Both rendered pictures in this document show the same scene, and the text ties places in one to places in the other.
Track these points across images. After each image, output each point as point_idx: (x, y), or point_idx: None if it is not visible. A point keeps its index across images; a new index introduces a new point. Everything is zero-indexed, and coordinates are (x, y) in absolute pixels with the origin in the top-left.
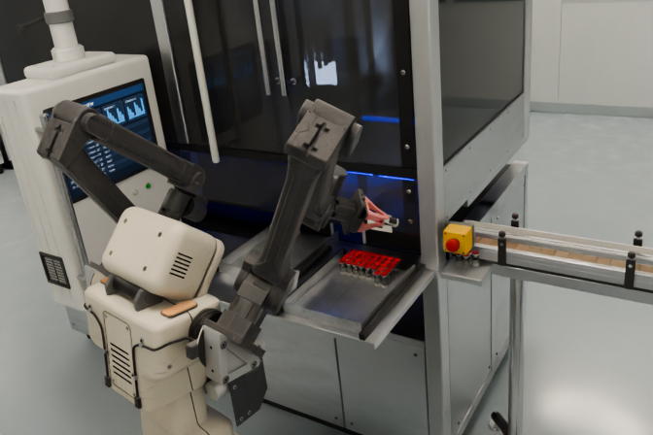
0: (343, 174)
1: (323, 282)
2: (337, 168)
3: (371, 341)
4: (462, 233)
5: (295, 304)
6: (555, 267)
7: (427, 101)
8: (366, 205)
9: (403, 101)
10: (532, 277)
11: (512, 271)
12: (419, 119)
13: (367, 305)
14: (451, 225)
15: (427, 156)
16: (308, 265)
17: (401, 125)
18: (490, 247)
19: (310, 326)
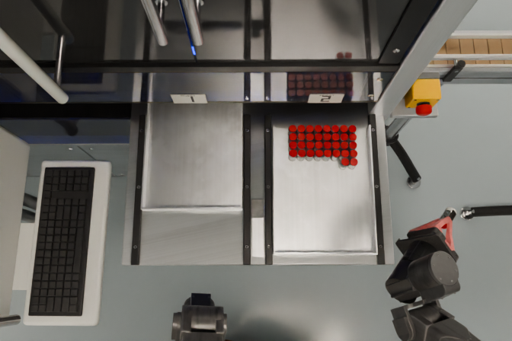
0: (456, 271)
1: (280, 183)
2: (443, 262)
3: (389, 262)
4: (436, 97)
5: (277, 236)
6: (506, 74)
7: (457, 15)
8: (446, 242)
9: (414, 15)
10: (475, 81)
11: (455, 81)
12: (432, 31)
13: (352, 205)
14: (417, 84)
15: (424, 56)
16: (249, 165)
17: (397, 35)
18: (437, 69)
19: (315, 264)
